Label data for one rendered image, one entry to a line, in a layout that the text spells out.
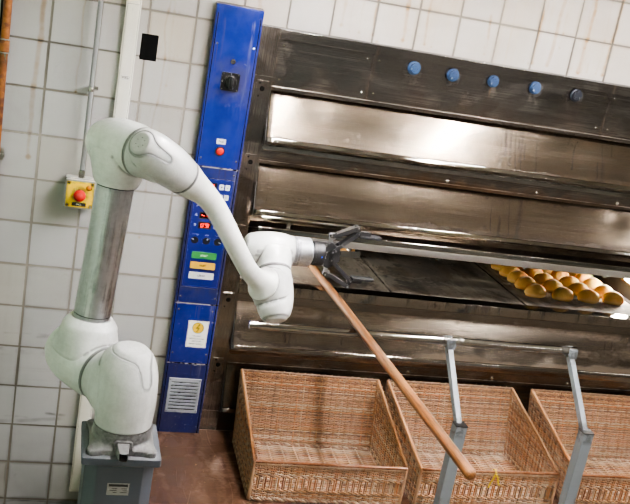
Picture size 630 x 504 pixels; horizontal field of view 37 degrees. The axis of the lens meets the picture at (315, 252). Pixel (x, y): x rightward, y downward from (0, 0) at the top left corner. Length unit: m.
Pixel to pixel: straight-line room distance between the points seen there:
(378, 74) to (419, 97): 0.18
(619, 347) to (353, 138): 1.50
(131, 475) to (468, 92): 1.83
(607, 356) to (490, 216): 0.85
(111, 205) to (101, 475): 0.71
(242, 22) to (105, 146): 0.90
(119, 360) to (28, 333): 1.02
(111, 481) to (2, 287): 1.06
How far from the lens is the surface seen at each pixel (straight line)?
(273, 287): 2.68
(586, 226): 3.85
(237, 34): 3.23
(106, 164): 2.50
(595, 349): 4.08
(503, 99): 3.58
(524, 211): 3.72
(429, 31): 3.43
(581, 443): 3.46
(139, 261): 3.39
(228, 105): 3.25
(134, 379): 2.49
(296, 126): 3.33
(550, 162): 3.69
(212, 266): 3.38
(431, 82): 3.47
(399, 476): 3.36
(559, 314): 3.92
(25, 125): 3.27
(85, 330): 2.61
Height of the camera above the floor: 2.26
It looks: 16 degrees down
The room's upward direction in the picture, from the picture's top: 10 degrees clockwise
